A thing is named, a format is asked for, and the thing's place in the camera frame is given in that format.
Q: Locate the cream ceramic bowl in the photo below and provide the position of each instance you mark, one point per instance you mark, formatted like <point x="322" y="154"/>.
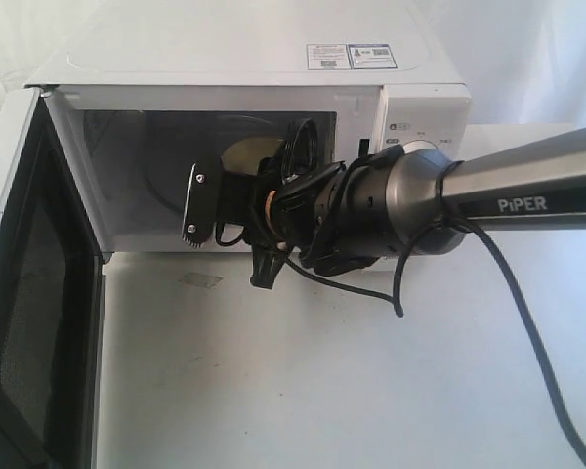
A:
<point x="245" y="156"/>

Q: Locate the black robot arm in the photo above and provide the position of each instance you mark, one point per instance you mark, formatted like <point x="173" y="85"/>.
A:
<point x="342" y="217"/>

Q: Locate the white microwave oven body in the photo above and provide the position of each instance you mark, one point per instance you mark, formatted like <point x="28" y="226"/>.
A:
<point x="133" y="59"/>

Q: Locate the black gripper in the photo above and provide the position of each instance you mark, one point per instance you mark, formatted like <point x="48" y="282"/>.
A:
<point x="281" y="215"/>

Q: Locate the blue warning sticker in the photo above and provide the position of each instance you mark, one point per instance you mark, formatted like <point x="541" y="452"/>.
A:
<point x="350" y="57"/>

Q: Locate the white microwave door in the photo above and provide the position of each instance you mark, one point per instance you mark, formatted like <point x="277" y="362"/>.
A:
<point x="51" y="297"/>

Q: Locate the clear tape patch on table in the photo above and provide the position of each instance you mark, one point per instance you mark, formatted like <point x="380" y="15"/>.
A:
<point x="200" y="280"/>

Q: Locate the glass microwave turntable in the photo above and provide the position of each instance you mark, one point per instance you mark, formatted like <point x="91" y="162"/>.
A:
<point x="174" y="140"/>

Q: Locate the upper white control knob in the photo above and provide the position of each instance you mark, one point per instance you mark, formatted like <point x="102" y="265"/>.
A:
<point x="418" y="145"/>

